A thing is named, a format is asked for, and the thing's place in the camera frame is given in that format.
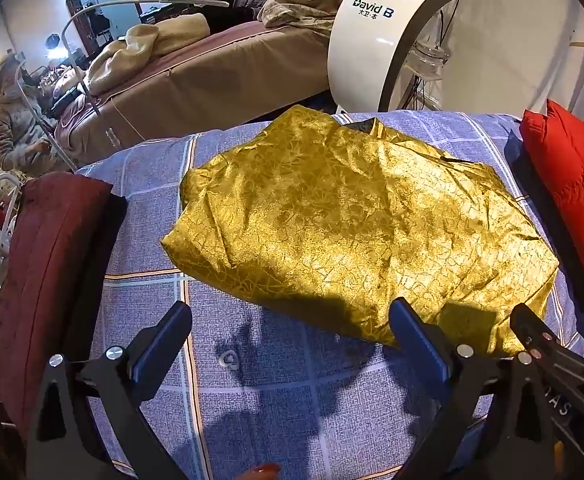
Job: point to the wall mirror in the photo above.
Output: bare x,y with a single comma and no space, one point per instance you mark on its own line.
103,21

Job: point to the left hand red nail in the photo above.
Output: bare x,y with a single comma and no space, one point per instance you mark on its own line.
262,472

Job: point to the white David B machine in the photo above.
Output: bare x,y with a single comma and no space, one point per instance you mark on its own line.
370,41

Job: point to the beige crumpled jacket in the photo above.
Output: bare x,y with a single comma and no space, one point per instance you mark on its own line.
315,15

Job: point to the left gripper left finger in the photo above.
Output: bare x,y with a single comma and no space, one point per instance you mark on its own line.
64,441

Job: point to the red down jacket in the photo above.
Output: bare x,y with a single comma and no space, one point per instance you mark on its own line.
554,143

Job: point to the arched floor lamp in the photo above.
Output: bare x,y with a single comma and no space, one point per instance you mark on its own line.
201,4

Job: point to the maroon folded coat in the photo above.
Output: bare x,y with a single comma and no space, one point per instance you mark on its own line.
63,240

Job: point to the cream fleece blanket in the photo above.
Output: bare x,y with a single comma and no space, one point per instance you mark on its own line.
122,60

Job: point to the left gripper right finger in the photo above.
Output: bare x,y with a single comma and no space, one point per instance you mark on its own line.
493,421

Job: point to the blue plaid bed sheet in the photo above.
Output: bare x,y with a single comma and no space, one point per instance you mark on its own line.
249,386

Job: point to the gold satin jacket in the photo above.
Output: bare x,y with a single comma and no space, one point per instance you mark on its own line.
331,223

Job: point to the brown massage bed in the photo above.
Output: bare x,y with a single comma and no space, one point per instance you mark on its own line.
229,79

